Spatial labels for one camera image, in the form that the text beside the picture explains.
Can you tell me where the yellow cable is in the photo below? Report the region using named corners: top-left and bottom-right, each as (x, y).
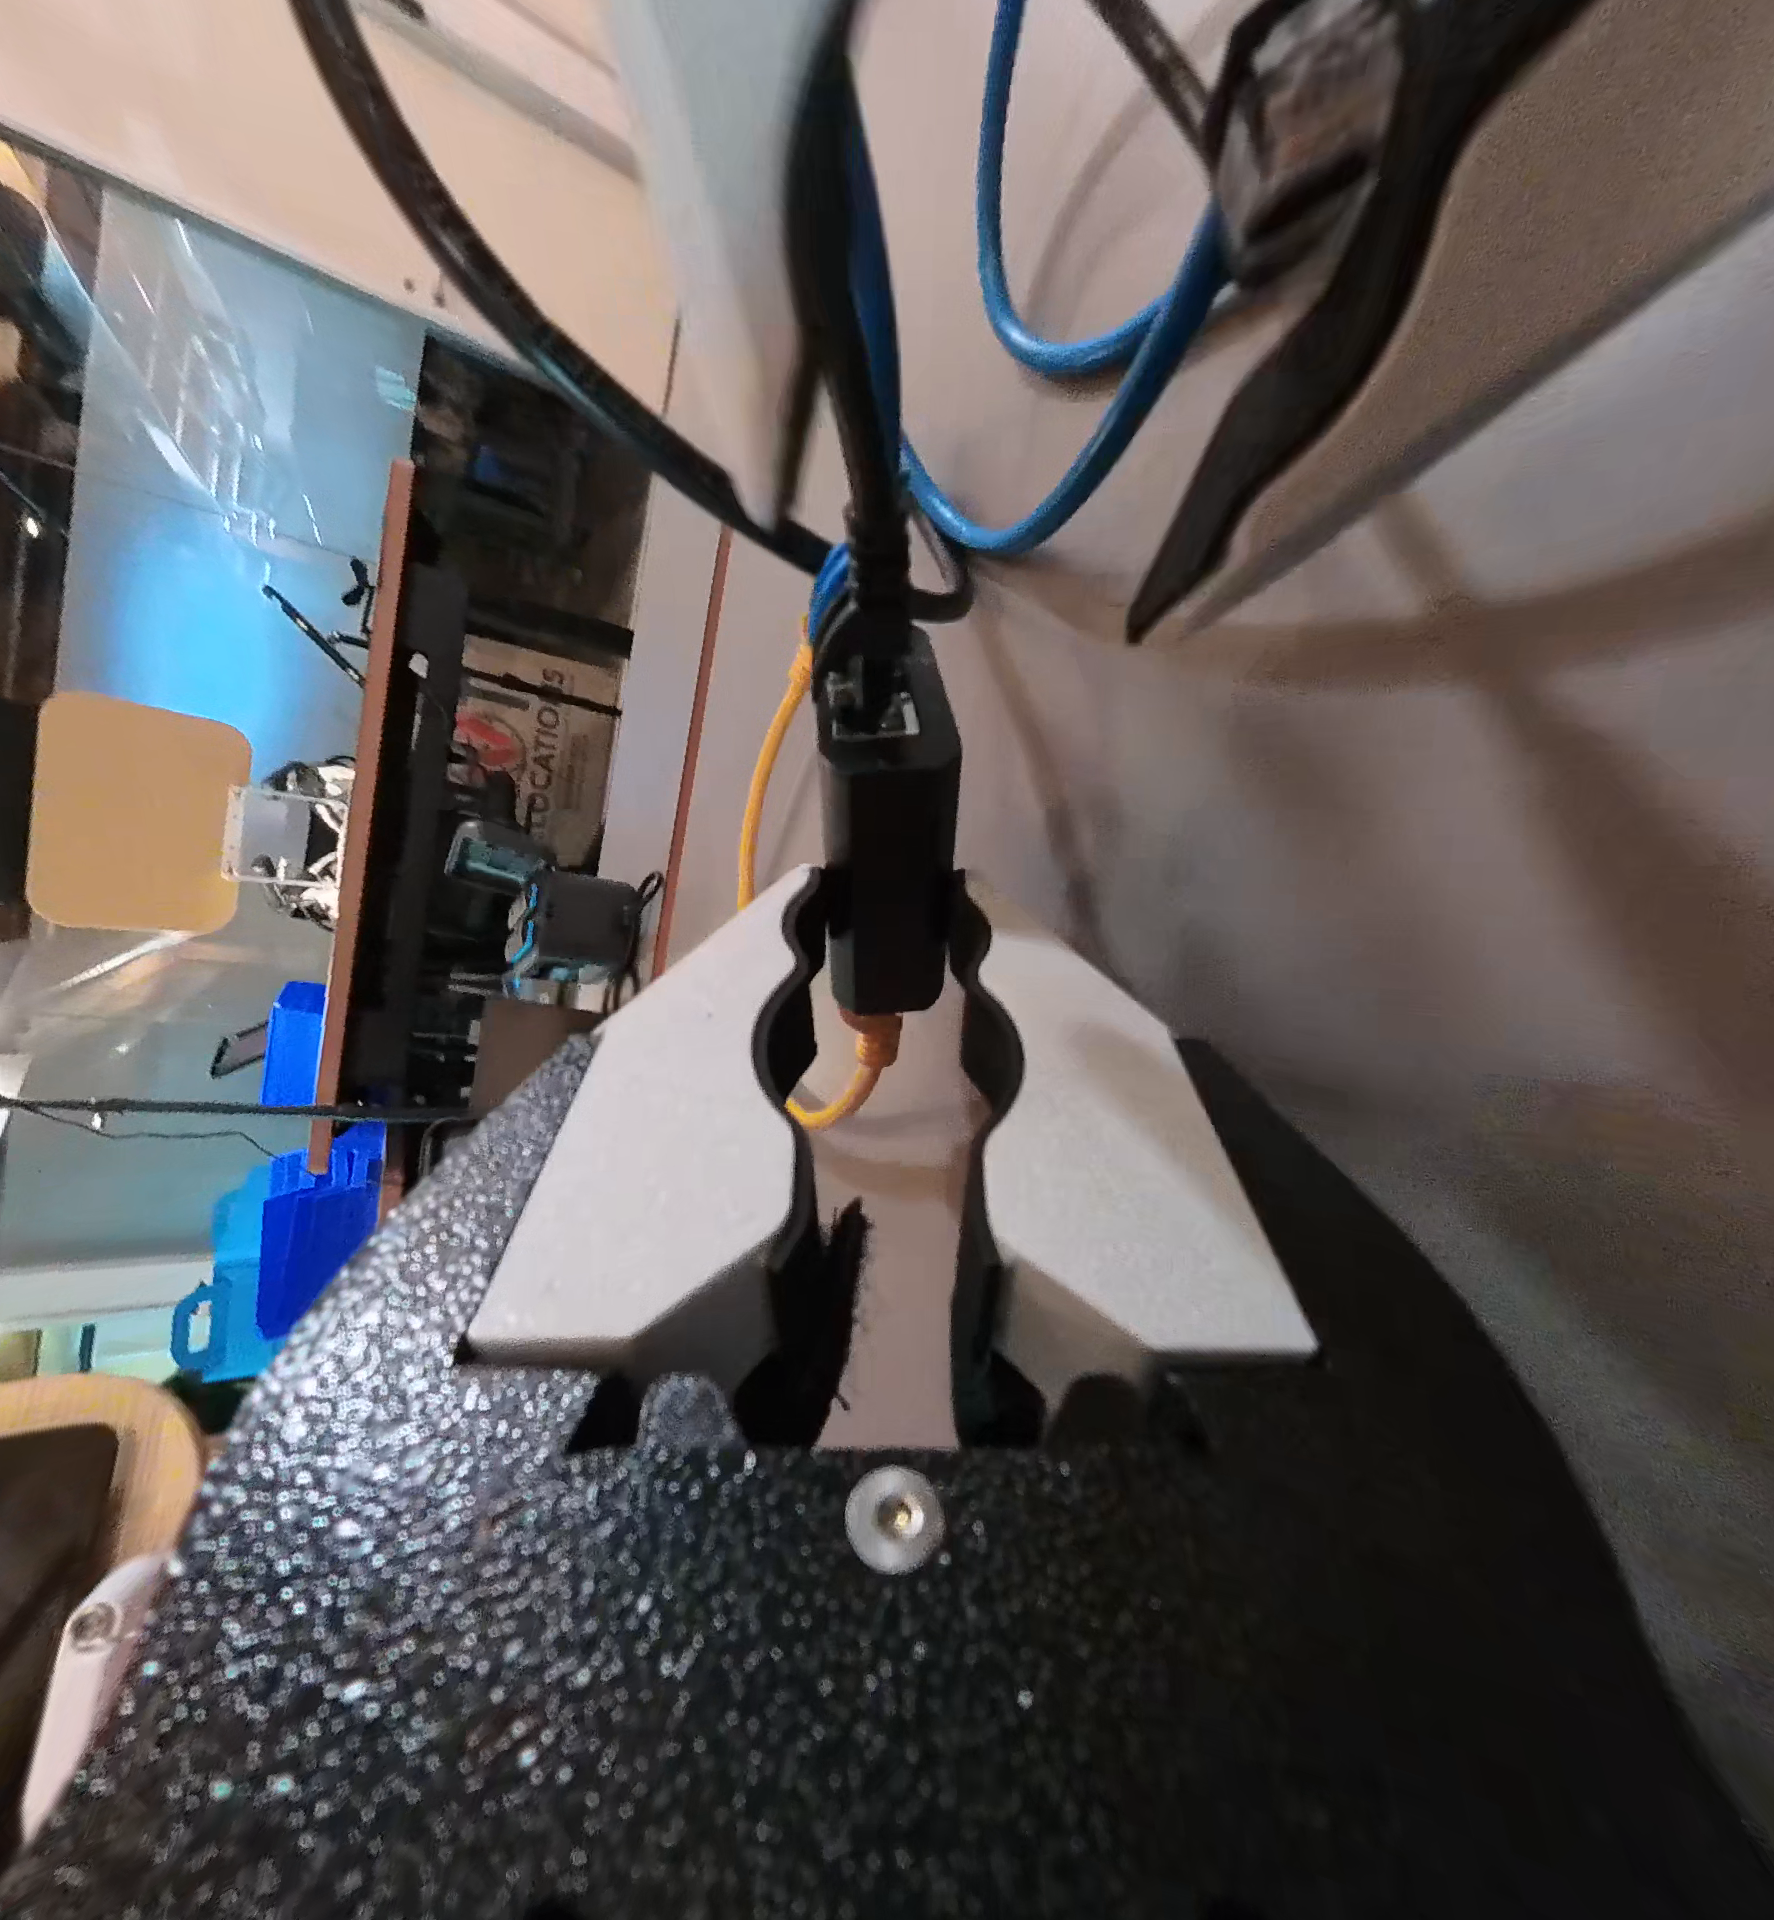
top-left (737, 607), bottom-right (903, 1131)

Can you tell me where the black ethernet adapter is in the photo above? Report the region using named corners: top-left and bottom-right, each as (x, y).
top-left (810, 622), bottom-right (967, 1014)

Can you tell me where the blue plastic bin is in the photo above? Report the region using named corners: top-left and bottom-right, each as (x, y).
top-left (173, 981), bottom-right (395, 1383)

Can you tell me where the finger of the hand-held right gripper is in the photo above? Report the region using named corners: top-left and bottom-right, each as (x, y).
top-left (1124, 0), bottom-right (1774, 646)
top-left (594, 0), bottom-right (859, 533)

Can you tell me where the black ethernet cable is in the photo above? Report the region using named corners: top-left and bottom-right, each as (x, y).
top-left (286, 0), bottom-right (1414, 669)

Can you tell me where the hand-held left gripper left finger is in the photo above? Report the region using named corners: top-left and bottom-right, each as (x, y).
top-left (456, 863), bottom-right (875, 1442)

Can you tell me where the wood edged table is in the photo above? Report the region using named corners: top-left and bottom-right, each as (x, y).
top-left (309, 458), bottom-right (467, 1171)

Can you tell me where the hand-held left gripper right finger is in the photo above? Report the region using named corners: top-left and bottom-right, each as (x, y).
top-left (944, 869), bottom-right (1313, 1442)

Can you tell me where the blue ethernet cable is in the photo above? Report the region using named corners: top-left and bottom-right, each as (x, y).
top-left (803, 0), bottom-right (1234, 646)

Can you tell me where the tan rounded panel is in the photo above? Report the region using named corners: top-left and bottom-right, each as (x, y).
top-left (29, 694), bottom-right (252, 932)

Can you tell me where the blue and black device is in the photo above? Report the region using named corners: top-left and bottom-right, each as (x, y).
top-left (444, 819), bottom-right (642, 1000)

